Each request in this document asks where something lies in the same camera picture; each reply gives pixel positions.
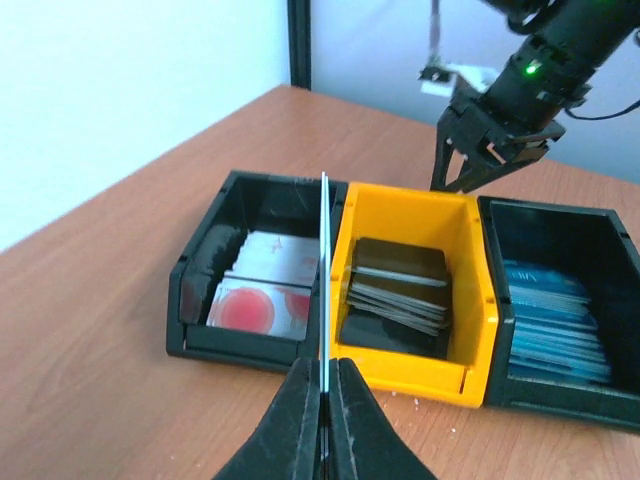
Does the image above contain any black bin with red cards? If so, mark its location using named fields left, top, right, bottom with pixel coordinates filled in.
left=166, top=170, right=321, bottom=371

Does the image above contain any black card stack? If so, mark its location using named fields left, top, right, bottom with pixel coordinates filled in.
left=338, top=237, right=453, bottom=360

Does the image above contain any yellow bin with black cards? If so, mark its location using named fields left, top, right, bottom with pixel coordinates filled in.
left=329, top=183, right=498, bottom=408

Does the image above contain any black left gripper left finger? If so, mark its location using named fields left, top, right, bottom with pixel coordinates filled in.
left=215, top=358, right=321, bottom=480

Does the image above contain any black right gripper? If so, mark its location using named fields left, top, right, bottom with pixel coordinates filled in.
left=430, top=44, right=590, bottom=193

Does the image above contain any red white card stack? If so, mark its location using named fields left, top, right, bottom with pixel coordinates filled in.
left=206, top=231, right=319, bottom=341

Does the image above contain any blue card stack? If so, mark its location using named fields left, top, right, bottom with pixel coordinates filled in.
left=504, top=260, right=612, bottom=384

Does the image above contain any white card edge-on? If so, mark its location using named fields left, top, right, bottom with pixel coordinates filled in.
left=319, top=172, right=331, bottom=394

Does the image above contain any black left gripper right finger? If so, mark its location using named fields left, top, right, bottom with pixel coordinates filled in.
left=327, top=358, right=435, bottom=480

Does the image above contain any black aluminium frame rail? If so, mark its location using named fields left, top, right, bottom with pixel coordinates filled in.
left=286, top=0, right=312, bottom=90

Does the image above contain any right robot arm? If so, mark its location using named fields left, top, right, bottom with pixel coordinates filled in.
left=421, top=1, right=639, bottom=193

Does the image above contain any black bin with blue cards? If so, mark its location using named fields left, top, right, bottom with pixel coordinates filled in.
left=479, top=197, right=639, bottom=432

